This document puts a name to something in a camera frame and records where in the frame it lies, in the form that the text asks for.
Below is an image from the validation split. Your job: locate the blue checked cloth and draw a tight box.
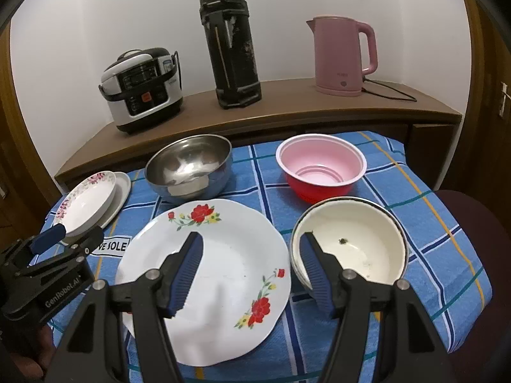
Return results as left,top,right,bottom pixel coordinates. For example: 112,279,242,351
44,130,493,383

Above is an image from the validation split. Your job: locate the large red floral white plate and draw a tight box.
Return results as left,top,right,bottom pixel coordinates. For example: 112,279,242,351
115,198,292,355

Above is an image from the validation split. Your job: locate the wooden sideboard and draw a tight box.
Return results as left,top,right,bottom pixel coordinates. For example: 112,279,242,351
54,80,464,192

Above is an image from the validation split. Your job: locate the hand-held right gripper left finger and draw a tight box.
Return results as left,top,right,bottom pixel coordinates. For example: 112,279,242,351
50,230,204,383

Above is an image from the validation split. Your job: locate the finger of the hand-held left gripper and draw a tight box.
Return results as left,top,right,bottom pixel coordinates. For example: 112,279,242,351
18,227,104,282
0,223,68,273

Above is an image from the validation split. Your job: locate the black thermos flask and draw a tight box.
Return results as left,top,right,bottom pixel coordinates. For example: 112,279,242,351
200,0,263,109

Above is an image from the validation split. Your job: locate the pink electric kettle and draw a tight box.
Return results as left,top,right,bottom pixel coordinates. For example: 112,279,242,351
306,15,378,96

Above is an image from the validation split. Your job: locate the pink and red plastic bowl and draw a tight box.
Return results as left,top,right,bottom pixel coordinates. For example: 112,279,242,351
275,134,367,204

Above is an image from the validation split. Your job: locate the plain white plate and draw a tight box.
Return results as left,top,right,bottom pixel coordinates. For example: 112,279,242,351
95,171,132,230

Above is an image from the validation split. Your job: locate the black rice cooker cord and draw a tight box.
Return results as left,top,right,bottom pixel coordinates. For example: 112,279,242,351
172,51,185,90

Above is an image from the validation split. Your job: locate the black kettle power cable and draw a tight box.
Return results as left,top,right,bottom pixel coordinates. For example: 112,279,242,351
361,76,418,102

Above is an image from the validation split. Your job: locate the dark red chair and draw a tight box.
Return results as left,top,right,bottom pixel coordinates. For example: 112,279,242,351
433,189,511,352

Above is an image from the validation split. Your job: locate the metal door handle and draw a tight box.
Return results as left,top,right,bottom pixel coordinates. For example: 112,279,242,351
500,82,511,118

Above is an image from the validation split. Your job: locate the stainless steel bowl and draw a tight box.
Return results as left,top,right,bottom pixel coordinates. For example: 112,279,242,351
144,134,233,203

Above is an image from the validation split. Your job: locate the small pink floral plate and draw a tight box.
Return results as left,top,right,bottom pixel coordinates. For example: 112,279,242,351
53,171,117,236

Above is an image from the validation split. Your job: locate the silver black rice cooker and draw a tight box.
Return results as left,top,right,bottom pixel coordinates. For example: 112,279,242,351
98,47,185,135

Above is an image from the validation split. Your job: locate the white enamel bowl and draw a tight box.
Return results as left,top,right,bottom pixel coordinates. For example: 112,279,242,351
290,197,408,300

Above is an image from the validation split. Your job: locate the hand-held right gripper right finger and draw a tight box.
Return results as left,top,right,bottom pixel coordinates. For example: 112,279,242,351
299,230,448,383

